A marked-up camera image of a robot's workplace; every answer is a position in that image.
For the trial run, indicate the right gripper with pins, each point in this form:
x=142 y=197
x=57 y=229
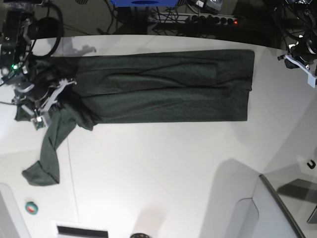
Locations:
x=36 y=99

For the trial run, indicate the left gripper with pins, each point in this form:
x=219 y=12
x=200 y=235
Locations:
x=304 y=52

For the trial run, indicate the dark green t-shirt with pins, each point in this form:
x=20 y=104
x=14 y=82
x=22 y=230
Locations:
x=193 y=86

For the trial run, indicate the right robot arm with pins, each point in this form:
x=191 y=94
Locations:
x=21 y=30

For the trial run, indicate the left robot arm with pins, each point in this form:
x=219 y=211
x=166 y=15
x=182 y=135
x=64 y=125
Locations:
x=297 y=22

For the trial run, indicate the black U-shaped hook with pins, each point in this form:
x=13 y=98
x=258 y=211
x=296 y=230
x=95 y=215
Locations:
x=311 y=164

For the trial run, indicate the green red tape roll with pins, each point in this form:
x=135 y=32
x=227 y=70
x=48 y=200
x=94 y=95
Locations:
x=31 y=208

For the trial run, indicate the grey power strip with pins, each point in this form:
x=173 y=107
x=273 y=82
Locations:
x=182 y=18

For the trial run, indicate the blue plastic bin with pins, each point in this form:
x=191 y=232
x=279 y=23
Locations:
x=144 y=3

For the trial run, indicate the small black round object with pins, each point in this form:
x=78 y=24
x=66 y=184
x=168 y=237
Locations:
x=139 y=235

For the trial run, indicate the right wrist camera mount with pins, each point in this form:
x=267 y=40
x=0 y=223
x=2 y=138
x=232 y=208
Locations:
x=41 y=121

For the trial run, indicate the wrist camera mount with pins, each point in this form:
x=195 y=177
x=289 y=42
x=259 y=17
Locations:
x=41 y=121
x=312 y=80

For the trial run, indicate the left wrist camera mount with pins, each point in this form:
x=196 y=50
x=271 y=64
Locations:
x=312 y=80

